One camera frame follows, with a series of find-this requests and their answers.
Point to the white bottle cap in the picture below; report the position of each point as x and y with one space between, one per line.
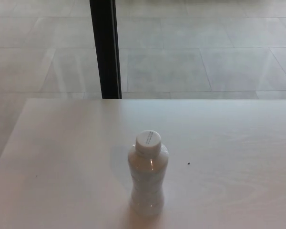
148 143

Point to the white plastic bottle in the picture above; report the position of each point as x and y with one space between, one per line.
148 181

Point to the black vertical window post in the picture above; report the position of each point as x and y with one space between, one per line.
106 47

